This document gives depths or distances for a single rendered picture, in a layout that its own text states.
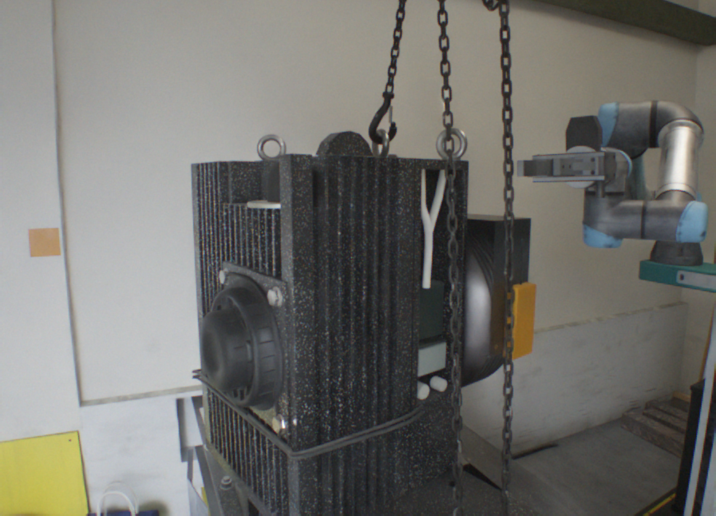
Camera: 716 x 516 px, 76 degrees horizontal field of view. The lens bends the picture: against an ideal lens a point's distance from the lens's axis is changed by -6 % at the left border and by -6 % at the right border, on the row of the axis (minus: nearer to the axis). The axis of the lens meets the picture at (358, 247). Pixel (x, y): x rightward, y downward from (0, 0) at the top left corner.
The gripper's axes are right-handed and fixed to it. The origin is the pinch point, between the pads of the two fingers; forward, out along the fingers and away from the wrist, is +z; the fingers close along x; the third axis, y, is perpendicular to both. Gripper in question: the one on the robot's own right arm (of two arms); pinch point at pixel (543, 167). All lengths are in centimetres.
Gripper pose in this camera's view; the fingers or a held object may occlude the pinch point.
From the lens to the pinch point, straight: 81.3
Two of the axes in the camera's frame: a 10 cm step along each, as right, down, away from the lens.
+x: -6.7, -0.7, 7.4
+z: -7.4, 1.2, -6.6
